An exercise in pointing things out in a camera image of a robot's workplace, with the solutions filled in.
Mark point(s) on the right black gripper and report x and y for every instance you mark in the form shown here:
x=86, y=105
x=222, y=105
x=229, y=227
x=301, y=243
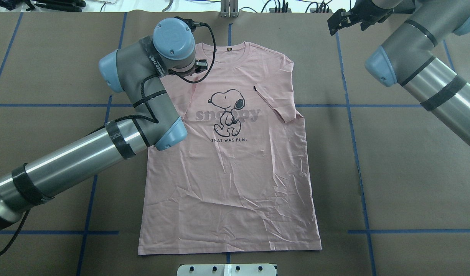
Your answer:
x=367, y=13

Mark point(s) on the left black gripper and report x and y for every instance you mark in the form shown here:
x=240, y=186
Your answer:
x=197, y=71

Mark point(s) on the pink Snoopy t-shirt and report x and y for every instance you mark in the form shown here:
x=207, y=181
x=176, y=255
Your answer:
x=240, y=180

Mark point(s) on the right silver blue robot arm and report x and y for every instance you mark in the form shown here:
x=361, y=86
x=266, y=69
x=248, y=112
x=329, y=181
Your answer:
x=406, y=58

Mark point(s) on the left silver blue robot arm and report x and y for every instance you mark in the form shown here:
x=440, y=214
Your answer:
x=137, y=71

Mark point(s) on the grey orange usb hub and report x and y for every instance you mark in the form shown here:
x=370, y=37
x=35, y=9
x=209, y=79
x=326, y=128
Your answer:
x=319, y=7
x=280, y=6

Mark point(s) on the black folded tripod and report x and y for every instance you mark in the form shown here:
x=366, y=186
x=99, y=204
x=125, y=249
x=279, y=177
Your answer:
x=61, y=5

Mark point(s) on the aluminium frame post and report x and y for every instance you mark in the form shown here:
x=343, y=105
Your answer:
x=229, y=8

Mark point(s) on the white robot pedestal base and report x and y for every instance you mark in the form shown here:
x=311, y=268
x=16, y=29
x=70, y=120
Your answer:
x=237, y=269

